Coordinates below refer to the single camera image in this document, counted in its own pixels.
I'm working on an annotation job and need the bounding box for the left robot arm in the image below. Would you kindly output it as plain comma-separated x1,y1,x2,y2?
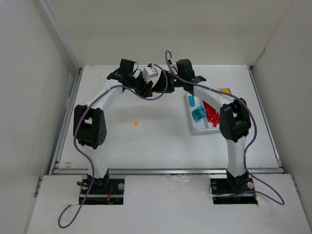
73,59,158,188

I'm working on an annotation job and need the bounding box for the teal long brick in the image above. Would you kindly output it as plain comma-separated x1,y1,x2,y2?
188,96,195,107

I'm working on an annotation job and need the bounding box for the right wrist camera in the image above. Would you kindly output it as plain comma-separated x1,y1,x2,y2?
167,58,176,67

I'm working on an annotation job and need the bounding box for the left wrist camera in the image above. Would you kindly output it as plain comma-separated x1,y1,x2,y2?
142,64,158,82

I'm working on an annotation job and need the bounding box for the teal frog printed brick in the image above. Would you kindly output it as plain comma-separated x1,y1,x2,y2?
192,105,205,121

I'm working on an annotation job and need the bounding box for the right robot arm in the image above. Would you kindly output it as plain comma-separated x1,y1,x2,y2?
152,59,251,179

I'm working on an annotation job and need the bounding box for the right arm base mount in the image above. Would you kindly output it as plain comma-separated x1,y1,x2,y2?
209,177,258,205

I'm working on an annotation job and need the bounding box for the white divided tray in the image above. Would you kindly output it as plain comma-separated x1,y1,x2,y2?
186,86,234,135

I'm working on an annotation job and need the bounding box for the aluminium frame rail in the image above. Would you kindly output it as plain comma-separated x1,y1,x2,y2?
49,167,284,175

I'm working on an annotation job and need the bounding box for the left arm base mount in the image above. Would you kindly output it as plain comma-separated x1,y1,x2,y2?
84,178,125,205

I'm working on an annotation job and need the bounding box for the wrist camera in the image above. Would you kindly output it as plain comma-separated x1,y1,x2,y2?
142,64,158,82
167,58,176,67

